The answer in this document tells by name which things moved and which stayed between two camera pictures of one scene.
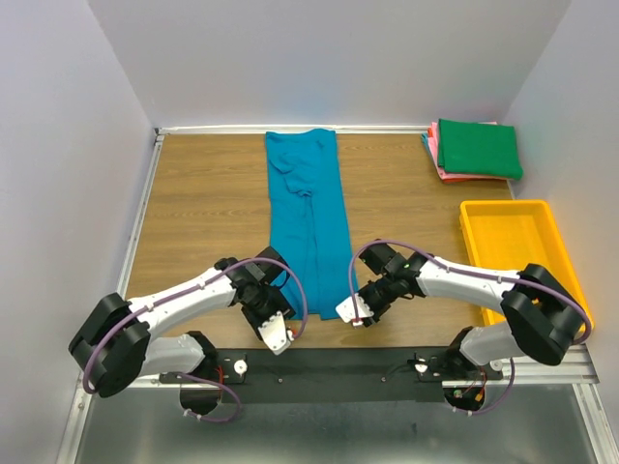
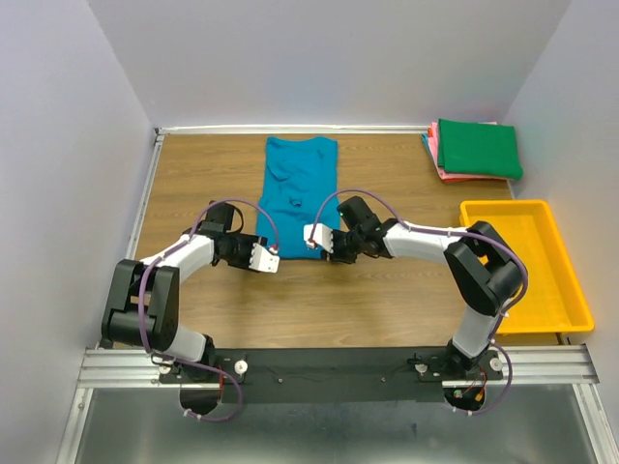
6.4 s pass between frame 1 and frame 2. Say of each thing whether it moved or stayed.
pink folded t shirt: stayed
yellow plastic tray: stayed
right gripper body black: moved
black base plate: stayed
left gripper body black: moved
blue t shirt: moved
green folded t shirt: stayed
